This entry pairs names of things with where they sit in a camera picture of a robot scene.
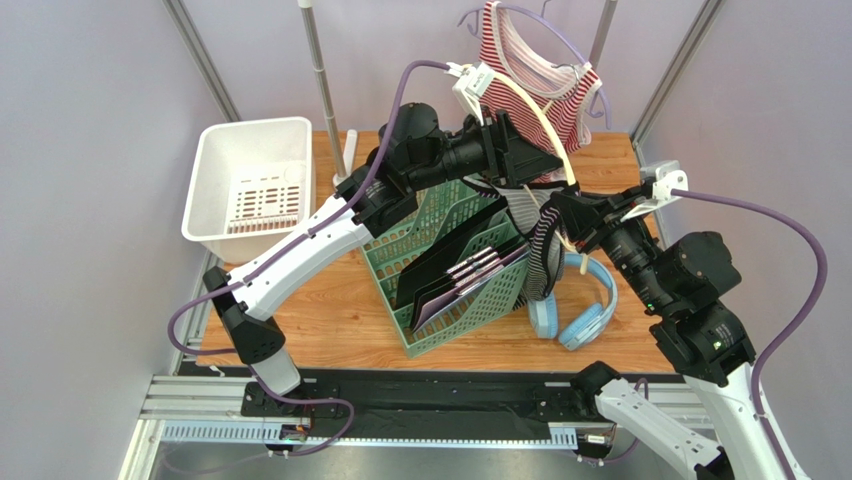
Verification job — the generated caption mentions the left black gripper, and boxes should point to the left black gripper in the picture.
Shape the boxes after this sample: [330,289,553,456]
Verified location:
[407,106,564,195]

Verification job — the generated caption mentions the black white striped tank top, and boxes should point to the black white striped tank top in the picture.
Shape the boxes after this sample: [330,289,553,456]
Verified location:
[461,174,577,303]

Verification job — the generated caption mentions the cream wooden hanger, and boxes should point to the cream wooden hanger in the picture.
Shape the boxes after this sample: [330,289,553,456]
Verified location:
[493,71,590,275]

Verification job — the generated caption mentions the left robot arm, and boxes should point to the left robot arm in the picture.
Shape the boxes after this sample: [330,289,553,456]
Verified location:
[203,103,567,396]

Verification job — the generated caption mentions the red white striped tank top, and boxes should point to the red white striped tank top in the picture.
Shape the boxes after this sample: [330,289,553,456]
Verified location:
[479,1,602,157]

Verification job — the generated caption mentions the purple plastic hanger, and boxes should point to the purple plastic hanger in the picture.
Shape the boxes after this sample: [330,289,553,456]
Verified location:
[455,1,613,130]

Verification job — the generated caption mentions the green plastic file organizer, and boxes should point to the green plastic file organizer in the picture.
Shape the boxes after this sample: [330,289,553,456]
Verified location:
[359,179,536,360]

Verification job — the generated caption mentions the blue headphones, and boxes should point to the blue headphones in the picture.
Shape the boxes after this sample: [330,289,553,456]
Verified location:
[527,251,619,353]

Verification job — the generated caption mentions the pink booklets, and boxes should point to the pink booklets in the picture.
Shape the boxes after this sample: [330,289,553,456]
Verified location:
[409,243,529,332]

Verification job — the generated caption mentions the black folder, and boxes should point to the black folder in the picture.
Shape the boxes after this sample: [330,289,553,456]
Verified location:
[395,198,526,332]

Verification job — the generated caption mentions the left white rack foot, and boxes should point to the left white rack foot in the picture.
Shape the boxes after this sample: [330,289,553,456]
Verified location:
[333,129,358,187]

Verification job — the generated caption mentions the left rack pole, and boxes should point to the left rack pole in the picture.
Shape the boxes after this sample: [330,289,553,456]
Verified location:
[297,0,345,174]

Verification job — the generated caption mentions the white plastic basket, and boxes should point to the white plastic basket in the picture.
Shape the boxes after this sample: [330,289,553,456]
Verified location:
[181,116,315,265]

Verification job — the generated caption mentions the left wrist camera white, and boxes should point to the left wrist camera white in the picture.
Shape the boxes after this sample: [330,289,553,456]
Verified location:
[446,61,495,126]

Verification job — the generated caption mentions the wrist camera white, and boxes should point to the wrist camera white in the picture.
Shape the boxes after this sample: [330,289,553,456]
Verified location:
[622,160,689,221]
[446,61,495,126]

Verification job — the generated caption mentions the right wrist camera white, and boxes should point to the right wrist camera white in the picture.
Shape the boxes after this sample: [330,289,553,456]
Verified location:
[622,160,689,221]

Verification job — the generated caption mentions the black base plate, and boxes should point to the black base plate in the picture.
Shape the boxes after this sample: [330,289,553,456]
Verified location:
[239,369,605,441]

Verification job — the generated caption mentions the aluminium frame rail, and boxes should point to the aluminium frame rail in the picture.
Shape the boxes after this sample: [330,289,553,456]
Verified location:
[121,369,748,479]

